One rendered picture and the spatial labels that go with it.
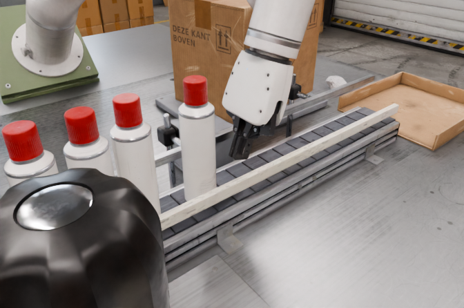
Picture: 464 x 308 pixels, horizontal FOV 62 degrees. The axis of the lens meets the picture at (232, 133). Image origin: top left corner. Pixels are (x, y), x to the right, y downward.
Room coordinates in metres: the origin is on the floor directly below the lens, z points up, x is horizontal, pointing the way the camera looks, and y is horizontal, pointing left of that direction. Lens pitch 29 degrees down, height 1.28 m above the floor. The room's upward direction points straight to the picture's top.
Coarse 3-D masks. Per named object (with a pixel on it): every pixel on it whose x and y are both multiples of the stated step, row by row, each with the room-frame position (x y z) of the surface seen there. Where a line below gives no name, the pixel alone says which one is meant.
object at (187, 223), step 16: (352, 112) 0.81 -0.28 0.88; (368, 112) 0.81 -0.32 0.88; (320, 128) 0.73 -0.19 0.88; (336, 128) 0.73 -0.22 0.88; (368, 128) 0.73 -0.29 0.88; (288, 144) 0.66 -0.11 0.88; (304, 144) 0.66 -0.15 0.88; (336, 144) 0.66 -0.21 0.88; (256, 160) 0.60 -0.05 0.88; (272, 160) 0.60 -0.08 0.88; (304, 160) 0.60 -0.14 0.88; (224, 176) 0.55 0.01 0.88; (272, 176) 0.55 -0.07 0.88; (176, 192) 0.51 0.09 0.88; (240, 192) 0.51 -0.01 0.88; (256, 192) 0.51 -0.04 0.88; (160, 208) 0.47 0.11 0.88; (208, 208) 0.47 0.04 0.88; (224, 208) 0.47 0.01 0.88; (176, 224) 0.43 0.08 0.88; (192, 224) 0.43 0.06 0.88
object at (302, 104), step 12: (348, 84) 0.77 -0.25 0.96; (360, 84) 0.80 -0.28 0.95; (312, 96) 0.71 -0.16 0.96; (324, 96) 0.72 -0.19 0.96; (288, 108) 0.66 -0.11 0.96; (300, 108) 0.68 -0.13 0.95; (228, 132) 0.57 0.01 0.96; (156, 156) 0.49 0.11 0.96; (168, 156) 0.49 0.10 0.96; (180, 156) 0.51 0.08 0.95
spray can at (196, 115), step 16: (192, 80) 0.49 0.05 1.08; (192, 96) 0.48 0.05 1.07; (192, 112) 0.47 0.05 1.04; (208, 112) 0.48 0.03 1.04; (192, 128) 0.47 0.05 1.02; (208, 128) 0.47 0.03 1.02; (192, 144) 0.47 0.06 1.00; (208, 144) 0.47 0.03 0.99; (192, 160) 0.47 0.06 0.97; (208, 160) 0.47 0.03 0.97; (192, 176) 0.47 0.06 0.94; (208, 176) 0.47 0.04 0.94; (192, 192) 0.47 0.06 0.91
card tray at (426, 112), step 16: (384, 80) 1.04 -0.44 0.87; (400, 80) 1.10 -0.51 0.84; (416, 80) 1.06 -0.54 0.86; (432, 80) 1.03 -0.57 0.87; (352, 96) 0.95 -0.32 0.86; (368, 96) 1.00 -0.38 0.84; (384, 96) 1.00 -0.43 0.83; (400, 96) 1.00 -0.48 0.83; (416, 96) 1.00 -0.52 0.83; (432, 96) 1.00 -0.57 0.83; (448, 96) 0.99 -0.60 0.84; (400, 112) 0.90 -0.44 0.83; (416, 112) 0.90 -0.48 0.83; (432, 112) 0.90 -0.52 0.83; (448, 112) 0.90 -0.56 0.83; (400, 128) 0.81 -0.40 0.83; (416, 128) 0.81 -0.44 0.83; (432, 128) 0.81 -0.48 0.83; (448, 128) 0.75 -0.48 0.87; (432, 144) 0.74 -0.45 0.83
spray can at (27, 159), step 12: (24, 120) 0.37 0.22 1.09; (12, 132) 0.34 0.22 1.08; (24, 132) 0.35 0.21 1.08; (36, 132) 0.36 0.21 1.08; (12, 144) 0.34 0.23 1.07; (24, 144) 0.34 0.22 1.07; (36, 144) 0.35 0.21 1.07; (12, 156) 0.34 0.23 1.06; (24, 156) 0.34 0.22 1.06; (36, 156) 0.35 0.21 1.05; (48, 156) 0.36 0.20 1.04; (12, 168) 0.34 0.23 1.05; (24, 168) 0.34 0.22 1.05; (36, 168) 0.34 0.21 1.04; (48, 168) 0.35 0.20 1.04; (12, 180) 0.33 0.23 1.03
